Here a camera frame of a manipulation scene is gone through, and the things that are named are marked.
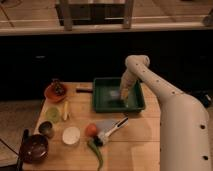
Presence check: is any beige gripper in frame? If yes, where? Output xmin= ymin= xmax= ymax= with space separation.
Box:
xmin=120 ymin=70 xmax=138 ymax=100

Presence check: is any pale blue sponge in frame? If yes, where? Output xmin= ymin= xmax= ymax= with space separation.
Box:
xmin=110 ymin=90 xmax=120 ymax=100

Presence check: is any wooden chair frame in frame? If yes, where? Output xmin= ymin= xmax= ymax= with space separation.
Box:
xmin=54 ymin=0 xmax=134 ymax=31

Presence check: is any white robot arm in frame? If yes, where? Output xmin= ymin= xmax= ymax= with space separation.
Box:
xmin=120 ymin=55 xmax=212 ymax=171

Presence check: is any dark pinecone item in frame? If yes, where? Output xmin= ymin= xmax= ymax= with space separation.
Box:
xmin=52 ymin=79 xmax=65 ymax=96

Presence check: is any orange bowl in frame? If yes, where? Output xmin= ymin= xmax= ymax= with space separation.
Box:
xmin=44 ymin=84 xmax=66 ymax=103

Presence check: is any green chili pepper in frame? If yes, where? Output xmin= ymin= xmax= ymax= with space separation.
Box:
xmin=87 ymin=139 xmax=103 ymax=171

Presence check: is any black spoon handle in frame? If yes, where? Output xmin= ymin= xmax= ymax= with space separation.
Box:
xmin=16 ymin=129 xmax=29 ymax=171

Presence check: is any dark red bowl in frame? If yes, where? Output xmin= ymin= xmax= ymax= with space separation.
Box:
xmin=19 ymin=134 xmax=49 ymax=164

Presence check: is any small metal cup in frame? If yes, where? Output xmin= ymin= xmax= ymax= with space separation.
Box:
xmin=38 ymin=121 xmax=54 ymax=138

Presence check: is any white round plate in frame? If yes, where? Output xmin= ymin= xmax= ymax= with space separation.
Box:
xmin=62 ymin=126 xmax=80 ymax=145

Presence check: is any green plastic tray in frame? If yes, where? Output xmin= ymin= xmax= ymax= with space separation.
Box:
xmin=92 ymin=77 xmax=145 ymax=113

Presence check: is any orange tomato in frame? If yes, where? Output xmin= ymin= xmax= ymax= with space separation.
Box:
xmin=85 ymin=123 xmax=98 ymax=137

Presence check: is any green plastic cup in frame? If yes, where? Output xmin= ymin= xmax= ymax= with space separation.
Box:
xmin=45 ymin=107 xmax=60 ymax=123

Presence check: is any grey cloth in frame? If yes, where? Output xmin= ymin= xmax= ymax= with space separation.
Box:
xmin=96 ymin=119 xmax=116 ymax=132

